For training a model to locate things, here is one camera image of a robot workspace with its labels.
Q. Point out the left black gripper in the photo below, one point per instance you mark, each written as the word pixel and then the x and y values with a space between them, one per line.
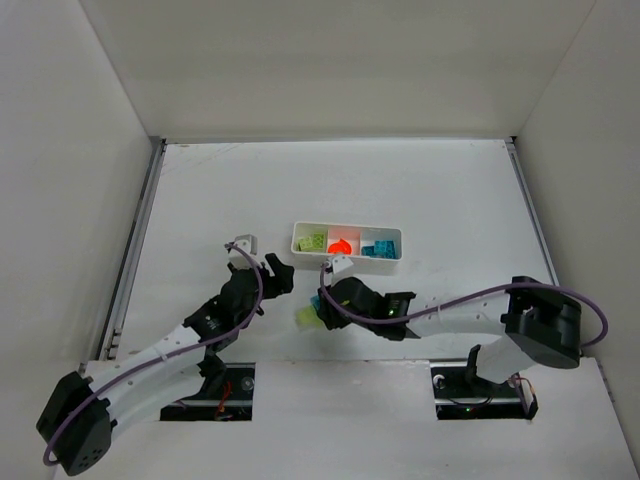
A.
pixel 267 281

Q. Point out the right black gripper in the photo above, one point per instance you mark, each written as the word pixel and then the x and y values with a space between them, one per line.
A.
pixel 327 310

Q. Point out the orange round lego piece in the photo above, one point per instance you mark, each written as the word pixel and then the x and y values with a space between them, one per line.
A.
pixel 342 246

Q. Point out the teal green lego stack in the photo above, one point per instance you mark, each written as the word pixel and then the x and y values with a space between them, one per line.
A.
pixel 307 318

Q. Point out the white three-compartment tray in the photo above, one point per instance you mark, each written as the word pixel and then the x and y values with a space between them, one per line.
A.
pixel 357 235

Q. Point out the teal long lego brick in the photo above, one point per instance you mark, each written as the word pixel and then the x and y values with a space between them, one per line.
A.
pixel 385 249

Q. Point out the light green long brick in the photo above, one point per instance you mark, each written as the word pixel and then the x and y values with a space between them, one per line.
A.
pixel 318 241

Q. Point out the light green lego brick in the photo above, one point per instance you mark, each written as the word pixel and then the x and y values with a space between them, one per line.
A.
pixel 305 244

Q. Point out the teal square lego brick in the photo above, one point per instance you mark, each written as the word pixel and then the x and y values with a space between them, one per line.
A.
pixel 368 251

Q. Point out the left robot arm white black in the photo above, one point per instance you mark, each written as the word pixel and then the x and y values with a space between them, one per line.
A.
pixel 85 414

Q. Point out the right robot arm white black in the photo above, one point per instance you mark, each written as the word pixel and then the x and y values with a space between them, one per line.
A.
pixel 474 314

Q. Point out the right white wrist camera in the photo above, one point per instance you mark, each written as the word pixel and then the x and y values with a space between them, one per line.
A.
pixel 337 264

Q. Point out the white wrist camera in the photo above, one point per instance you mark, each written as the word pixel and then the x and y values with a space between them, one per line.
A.
pixel 244 247
pixel 337 264

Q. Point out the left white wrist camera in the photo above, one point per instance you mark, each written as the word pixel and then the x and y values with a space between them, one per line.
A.
pixel 244 247

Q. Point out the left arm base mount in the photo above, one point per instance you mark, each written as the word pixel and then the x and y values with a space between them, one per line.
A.
pixel 229 398

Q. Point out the left aluminium rail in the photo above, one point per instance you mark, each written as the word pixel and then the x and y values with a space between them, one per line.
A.
pixel 111 328

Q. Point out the aluminium rail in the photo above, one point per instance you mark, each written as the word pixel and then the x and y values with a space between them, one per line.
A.
pixel 111 328
pixel 542 240

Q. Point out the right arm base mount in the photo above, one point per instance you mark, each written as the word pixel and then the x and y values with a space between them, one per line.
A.
pixel 459 394

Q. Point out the right aluminium rail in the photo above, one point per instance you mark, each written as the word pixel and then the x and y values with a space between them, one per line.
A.
pixel 542 240

